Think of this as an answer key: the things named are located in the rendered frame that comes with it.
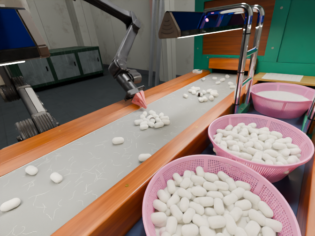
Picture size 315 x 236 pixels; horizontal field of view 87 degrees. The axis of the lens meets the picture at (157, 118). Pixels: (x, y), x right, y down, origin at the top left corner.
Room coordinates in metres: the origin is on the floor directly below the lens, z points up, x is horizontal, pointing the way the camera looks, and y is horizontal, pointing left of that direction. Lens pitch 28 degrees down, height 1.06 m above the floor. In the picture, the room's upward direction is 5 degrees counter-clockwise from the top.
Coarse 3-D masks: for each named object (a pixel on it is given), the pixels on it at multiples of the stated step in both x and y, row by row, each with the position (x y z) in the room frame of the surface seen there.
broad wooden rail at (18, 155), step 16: (176, 80) 1.08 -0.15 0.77; (192, 80) 1.09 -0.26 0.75; (160, 96) 0.85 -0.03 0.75; (96, 112) 0.67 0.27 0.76; (112, 112) 0.66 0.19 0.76; (128, 112) 0.69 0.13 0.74; (64, 128) 0.55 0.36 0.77; (80, 128) 0.55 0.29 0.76; (96, 128) 0.57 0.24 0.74; (16, 144) 0.47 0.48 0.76; (32, 144) 0.46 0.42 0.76; (48, 144) 0.46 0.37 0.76; (64, 144) 0.48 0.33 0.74; (0, 160) 0.39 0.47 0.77; (16, 160) 0.40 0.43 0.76; (32, 160) 0.41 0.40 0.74; (0, 176) 0.35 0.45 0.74
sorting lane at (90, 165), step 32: (192, 96) 0.82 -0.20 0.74; (224, 96) 0.78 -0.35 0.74; (128, 128) 0.55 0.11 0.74; (160, 128) 0.53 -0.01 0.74; (64, 160) 0.40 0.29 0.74; (96, 160) 0.38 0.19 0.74; (128, 160) 0.37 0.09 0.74; (0, 192) 0.30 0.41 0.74; (32, 192) 0.29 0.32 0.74; (64, 192) 0.28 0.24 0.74; (96, 192) 0.27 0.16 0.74; (0, 224) 0.21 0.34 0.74; (32, 224) 0.21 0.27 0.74
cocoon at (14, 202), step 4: (8, 200) 0.25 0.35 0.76; (12, 200) 0.25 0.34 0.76; (16, 200) 0.25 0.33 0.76; (20, 200) 0.26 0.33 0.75; (4, 204) 0.24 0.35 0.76; (8, 204) 0.24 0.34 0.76; (12, 204) 0.25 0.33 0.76; (16, 204) 0.25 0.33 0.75; (0, 208) 0.24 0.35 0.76; (4, 208) 0.24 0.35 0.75; (8, 208) 0.24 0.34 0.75; (12, 208) 0.24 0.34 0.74
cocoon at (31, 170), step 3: (30, 165) 0.36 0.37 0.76; (27, 168) 0.35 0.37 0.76; (30, 168) 0.35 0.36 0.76; (33, 168) 0.35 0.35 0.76; (36, 168) 0.35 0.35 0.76; (27, 171) 0.35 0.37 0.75; (30, 171) 0.34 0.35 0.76; (33, 171) 0.34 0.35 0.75; (36, 171) 0.35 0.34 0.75; (30, 174) 0.34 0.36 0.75; (33, 174) 0.34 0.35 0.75
